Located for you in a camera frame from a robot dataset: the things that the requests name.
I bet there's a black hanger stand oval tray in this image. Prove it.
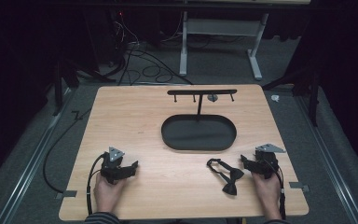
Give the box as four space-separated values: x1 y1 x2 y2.
160 89 238 152

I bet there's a person's right hand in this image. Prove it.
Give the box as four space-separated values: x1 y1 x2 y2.
251 172 282 221

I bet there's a person's left hand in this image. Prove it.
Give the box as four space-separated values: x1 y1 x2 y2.
93 172 129 215

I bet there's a right hand-held gripper black cable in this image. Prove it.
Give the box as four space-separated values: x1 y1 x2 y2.
269 160 287 220

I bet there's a tangle of black floor cables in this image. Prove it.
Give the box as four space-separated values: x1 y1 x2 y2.
106 12 195 87

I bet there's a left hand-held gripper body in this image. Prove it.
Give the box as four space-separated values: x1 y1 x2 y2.
100 146 132 185

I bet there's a black bow tie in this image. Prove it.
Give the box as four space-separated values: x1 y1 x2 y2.
206 158 245 197

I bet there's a hand-held gripper black cable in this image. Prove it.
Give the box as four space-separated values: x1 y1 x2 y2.
269 160 287 220
86 153 107 217

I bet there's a metal floor rail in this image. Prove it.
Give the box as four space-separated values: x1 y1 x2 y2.
0 88 76 224
295 92 358 224

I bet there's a white metal desk frame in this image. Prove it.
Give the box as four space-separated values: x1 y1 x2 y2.
178 10 270 81

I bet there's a long black floor cable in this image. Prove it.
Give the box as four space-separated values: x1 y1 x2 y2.
42 106 92 194

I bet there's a left hand-held gripper black cable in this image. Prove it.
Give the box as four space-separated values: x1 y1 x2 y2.
86 153 107 217

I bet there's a black tripod stand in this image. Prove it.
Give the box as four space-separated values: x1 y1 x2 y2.
261 69 321 128

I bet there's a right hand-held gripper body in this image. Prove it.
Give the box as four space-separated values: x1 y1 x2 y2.
254 143 287 180

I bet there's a grey tape piece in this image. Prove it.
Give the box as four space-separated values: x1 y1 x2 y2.
288 181 310 193
55 189 78 201

